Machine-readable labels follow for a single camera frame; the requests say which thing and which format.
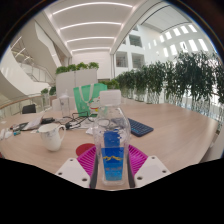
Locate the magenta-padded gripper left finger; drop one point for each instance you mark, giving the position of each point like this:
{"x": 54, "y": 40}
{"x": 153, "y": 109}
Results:
{"x": 75, "y": 171}

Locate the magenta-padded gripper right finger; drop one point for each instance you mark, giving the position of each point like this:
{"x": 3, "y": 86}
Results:
{"x": 150, "y": 170}

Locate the clear blue-labelled water bottle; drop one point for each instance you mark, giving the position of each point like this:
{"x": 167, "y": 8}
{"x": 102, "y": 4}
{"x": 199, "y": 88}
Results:
{"x": 112, "y": 146}

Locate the flat round red coaster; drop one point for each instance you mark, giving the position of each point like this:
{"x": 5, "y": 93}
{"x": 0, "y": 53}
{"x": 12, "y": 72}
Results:
{"x": 83, "y": 149}

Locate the white ceramic mug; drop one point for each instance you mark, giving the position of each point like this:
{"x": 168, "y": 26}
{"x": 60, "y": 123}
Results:
{"x": 51, "y": 136}

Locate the dark blue keyboard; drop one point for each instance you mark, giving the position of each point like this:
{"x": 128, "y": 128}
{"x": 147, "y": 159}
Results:
{"x": 140, "y": 127}

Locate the small black box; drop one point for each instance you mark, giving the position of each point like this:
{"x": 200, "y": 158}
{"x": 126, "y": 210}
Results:
{"x": 48, "y": 120}

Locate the open white booklet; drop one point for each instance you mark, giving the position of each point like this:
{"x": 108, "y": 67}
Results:
{"x": 35, "y": 122}

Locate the clear tumbler with white lid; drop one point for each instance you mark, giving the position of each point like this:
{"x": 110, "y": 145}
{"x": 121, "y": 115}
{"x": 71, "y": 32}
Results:
{"x": 64, "y": 105}

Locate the green tote bag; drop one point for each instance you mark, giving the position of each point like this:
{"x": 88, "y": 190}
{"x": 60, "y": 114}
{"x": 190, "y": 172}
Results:
{"x": 83, "y": 98}

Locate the black chair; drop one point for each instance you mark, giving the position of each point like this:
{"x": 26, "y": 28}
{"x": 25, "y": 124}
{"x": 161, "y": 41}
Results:
{"x": 29, "y": 109}

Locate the small planter with green plants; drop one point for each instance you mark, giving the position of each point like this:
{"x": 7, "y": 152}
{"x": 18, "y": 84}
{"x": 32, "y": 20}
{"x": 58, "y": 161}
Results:
{"x": 46, "y": 95}

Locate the white cabinet topped with plants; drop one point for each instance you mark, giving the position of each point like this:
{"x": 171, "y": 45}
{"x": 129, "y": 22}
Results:
{"x": 76, "y": 81}

